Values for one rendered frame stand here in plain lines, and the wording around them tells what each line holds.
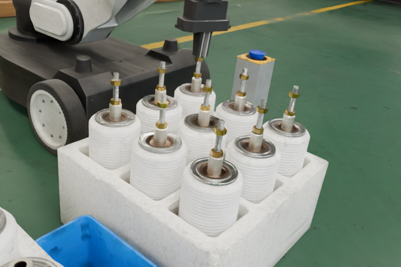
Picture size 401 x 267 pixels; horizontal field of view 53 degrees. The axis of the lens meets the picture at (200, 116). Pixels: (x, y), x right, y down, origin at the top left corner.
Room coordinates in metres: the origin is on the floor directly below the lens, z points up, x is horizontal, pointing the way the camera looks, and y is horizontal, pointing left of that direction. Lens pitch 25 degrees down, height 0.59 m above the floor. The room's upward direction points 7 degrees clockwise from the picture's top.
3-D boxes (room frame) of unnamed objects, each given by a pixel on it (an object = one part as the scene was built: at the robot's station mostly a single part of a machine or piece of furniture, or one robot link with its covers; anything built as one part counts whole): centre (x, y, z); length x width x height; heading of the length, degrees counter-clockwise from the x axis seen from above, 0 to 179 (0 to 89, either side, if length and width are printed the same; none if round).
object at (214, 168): (0.53, -0.03, 0.26); 0.02 x 0.02 x 0.03
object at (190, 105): (0.86, 0.02, 0.16); 0.10 x 0.10 x 0.18
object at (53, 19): (1.30, 0.45, 0.28); 0.21 x 0.20 x 0.13; 56
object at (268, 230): (0.69, -0.01, 0.09); 0.39 x 0.39 x 0.18; 53
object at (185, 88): (0.86, 0.02, 0.25); 0.08 x 0.08 x 0.01
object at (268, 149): (0.62, -0.10, 0.25); 0.08 x 0.08 x 0.01
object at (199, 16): (0.86, 0.02, 0.45); 0.13 x 0.10 x 0.12; 127
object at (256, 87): (0.97, -0.12, 0.16); 0.07 x 0.07 x 0.31; 53
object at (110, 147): (0.67, 0.16, 0.16); 0.10 x 0.10 x 0.18
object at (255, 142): (0.62, -0.10, 0.26); 0.02 x 0.02 x 0.03
